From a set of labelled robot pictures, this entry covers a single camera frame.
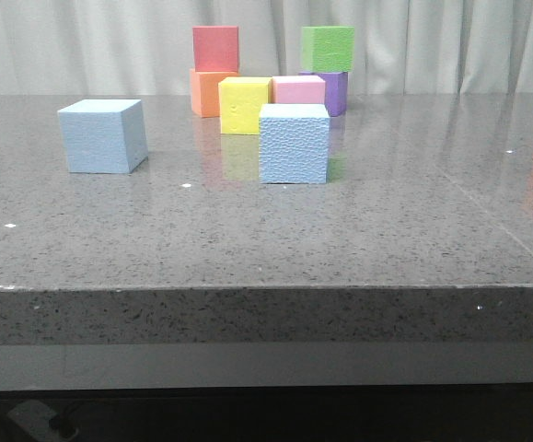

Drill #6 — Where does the pink foam cube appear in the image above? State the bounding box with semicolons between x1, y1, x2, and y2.
272;75;326;104

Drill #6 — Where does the purple foam cube back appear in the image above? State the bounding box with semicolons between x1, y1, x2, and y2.
299;71;348;117

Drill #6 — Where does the dark red foam cube stacked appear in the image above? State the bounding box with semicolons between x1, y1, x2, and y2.
192;26;239;72

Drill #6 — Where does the smooth light blue foam cube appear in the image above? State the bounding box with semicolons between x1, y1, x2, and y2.
58;99;148;174

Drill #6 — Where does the yellow foam cube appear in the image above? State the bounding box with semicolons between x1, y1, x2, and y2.
218;76;272;134

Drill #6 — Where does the grey curtain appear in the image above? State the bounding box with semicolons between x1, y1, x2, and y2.
0;1;533;95

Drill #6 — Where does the textured light blue foam cube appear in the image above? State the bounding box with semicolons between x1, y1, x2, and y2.
259;103;330;183

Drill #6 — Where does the green foam cube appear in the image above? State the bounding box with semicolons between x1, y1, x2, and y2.
300;26;354;73

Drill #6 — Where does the orange foam cube back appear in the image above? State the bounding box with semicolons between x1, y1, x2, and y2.
190;68;239;118

